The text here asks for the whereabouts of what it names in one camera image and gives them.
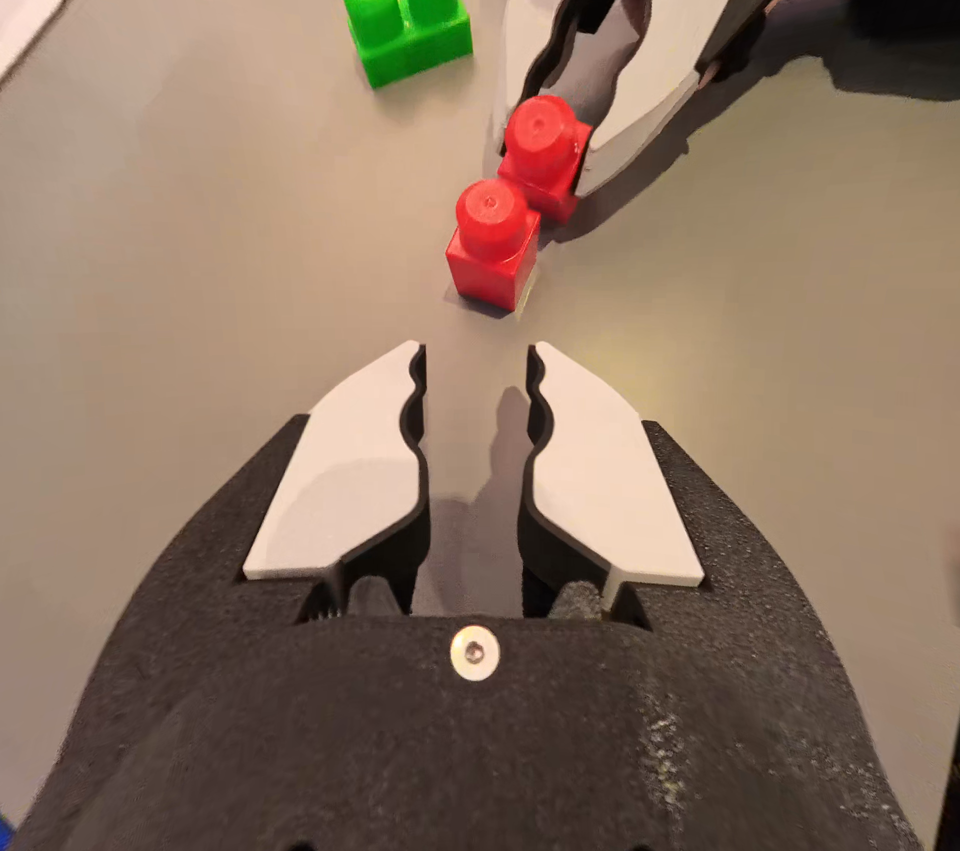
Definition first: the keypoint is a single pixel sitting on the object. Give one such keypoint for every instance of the red mega block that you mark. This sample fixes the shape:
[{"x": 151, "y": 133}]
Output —
[
  {"x": 544, "y": 138},
  {"x": 491, "y": 266}
]

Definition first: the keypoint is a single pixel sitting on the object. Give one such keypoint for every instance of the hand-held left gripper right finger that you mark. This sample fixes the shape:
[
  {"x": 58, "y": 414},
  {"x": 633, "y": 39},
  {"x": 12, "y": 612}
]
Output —
[{"x": 607, "y": 483}]

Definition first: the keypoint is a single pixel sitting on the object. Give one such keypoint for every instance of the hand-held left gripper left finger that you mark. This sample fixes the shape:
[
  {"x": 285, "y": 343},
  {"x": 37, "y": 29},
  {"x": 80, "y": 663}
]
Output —
[{"x": 345, "y": 483}]

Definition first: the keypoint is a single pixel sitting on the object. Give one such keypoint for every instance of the green mega block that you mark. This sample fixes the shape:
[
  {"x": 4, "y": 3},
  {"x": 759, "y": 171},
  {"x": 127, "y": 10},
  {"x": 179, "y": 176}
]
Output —
[{"x": 409, "y": 41}]

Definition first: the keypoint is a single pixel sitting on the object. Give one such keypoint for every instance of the blue storage bin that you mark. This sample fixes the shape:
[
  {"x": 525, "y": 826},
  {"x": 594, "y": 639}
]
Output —
[{"x": 5, "y": 840}]

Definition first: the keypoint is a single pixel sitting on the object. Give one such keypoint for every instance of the white board stand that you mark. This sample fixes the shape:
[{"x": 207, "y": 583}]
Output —
[{"x": 22, "y": 11}]

